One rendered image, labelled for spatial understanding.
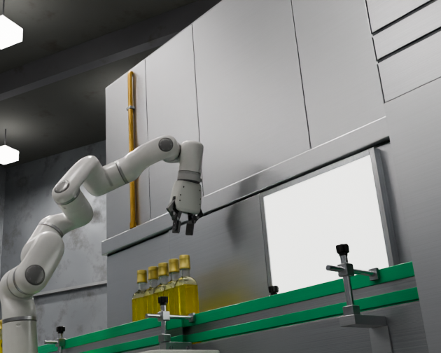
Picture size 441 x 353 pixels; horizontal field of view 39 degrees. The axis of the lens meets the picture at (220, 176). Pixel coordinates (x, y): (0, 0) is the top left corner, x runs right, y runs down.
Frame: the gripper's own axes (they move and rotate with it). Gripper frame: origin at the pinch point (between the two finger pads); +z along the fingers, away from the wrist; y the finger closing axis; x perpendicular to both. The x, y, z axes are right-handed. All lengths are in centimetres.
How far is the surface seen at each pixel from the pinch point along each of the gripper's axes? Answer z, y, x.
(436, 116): -18, 22, 100
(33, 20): -372, -255, -797
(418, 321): 19, 6, 89
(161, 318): 27.2, 16.1, 15.7
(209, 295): 20.2, -12.3, 2.3
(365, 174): -17, -12, 60
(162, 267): 12.9, 1.0, -7.6
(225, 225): -2.6, -12.2, 6.7
